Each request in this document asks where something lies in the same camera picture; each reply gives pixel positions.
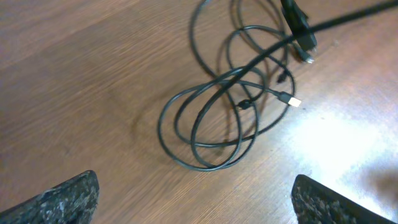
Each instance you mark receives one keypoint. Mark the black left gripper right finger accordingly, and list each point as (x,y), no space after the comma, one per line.
(316,203)

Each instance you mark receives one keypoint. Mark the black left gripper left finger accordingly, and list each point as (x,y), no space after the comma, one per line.
(73,201)

